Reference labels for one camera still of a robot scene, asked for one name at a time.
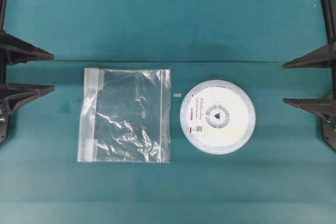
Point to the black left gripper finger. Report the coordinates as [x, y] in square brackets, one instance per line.
[18, 51]
[15, 95]

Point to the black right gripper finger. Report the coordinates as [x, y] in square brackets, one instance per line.
[322, 57]
[323, 108]

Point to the white component reel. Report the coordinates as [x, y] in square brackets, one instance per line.
[217, 117]

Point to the clear zip bag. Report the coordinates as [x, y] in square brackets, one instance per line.
[125, 116]

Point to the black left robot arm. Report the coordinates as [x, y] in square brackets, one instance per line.
[4, 117]

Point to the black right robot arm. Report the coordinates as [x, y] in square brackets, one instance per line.
[328, 129]

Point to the small clear tape piece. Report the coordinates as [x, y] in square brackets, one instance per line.
[177, 95]

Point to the black left frame rail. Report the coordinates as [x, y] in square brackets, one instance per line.
[2, 13]

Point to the black frame rail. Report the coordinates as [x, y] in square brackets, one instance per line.
[328, 7]
[2, 13]

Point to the black right frame rail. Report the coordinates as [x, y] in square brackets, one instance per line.
[328, 7]

